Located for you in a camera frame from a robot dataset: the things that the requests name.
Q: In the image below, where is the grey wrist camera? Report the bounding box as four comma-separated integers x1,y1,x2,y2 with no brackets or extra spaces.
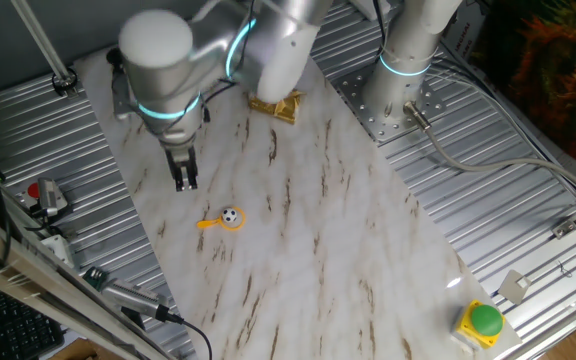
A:
110,47,137,121

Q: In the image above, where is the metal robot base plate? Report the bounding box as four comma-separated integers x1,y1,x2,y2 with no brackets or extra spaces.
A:
332,62,447,146

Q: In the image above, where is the yellow box green button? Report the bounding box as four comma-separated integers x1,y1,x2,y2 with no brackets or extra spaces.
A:
450,298,507,351

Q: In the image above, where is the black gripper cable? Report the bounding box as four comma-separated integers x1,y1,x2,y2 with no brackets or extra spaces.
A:
200,0,259,124

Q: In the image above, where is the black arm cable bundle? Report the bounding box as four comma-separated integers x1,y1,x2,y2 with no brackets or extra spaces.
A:
371,0,392,51

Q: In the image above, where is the black camera cable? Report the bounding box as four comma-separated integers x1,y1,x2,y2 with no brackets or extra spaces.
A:
167,313,214,360

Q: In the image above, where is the aluminium frame beam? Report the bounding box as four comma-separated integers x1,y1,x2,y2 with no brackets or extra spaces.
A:
0,202,174,360

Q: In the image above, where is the orange bubble ring wand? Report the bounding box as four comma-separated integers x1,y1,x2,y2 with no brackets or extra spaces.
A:
196,206,247,232

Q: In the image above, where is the ribbed silver camera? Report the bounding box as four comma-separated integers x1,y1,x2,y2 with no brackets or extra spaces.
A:
100,278,185,325

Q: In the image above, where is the aluminium pole with foot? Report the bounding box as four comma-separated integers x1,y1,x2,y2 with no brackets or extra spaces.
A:
10,0,79,97

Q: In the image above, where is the red emergency stop box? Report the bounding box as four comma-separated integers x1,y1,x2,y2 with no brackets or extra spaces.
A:
15,179,44,211

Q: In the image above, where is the gold foil packet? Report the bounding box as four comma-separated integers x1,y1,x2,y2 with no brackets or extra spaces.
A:
247,89,303,126

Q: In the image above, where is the white printed carton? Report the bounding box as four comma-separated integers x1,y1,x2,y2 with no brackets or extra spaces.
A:
440,0,492,69

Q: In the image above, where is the orange green patterned cloth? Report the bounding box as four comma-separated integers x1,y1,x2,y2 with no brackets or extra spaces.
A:
472,0,576,181

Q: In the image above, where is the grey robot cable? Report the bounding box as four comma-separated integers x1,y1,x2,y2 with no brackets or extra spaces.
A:
402,99,576,201

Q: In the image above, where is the marble pattern mat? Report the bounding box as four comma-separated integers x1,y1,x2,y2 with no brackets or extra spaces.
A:
73,44,523,360

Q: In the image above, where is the black keyboard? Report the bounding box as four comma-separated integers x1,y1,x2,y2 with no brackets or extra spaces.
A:
0,282,67,360

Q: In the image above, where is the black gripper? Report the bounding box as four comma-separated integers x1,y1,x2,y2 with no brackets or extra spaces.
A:
162,140,200,193

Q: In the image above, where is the light grey box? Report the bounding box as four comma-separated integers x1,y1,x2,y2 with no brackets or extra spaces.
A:
40,233,77,269

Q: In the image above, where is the small grey square plate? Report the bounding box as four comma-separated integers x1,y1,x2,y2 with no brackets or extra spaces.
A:
496,269,533,306

